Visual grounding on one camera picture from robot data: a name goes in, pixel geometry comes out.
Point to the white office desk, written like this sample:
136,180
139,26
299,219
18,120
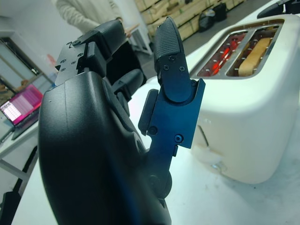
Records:
21,145

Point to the white two-slot toaster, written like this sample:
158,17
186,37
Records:
246,122

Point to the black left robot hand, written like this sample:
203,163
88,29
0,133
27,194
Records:
89,152

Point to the slice of toast bread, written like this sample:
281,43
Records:
254,56

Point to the person's left hand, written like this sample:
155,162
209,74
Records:
130,29

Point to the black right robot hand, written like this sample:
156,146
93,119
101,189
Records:
290,3

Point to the person in beige top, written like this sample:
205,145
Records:
79,11

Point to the open laptop with pink screen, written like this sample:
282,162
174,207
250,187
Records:
21,105

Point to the black garbage bag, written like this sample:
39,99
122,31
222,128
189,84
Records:
212,16

